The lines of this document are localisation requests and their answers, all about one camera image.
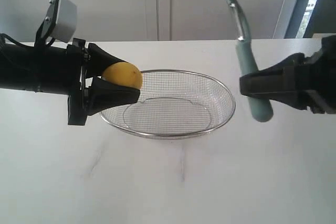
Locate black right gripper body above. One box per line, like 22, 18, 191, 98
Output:
302, 35, 335, 114

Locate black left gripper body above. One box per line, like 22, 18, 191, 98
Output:
66, 38, 90, 126

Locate yellow lemon with sticker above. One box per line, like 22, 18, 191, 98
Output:
102, 62, 143, 90

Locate teal handled peeler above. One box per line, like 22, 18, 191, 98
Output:
226, 0, 274, 122

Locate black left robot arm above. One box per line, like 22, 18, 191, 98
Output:
1, 34, 140, 126

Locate oval steel mesh basket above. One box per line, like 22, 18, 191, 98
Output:
100, 69, 236, 140

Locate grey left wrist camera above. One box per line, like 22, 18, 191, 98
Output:
34, 0, 77, 48

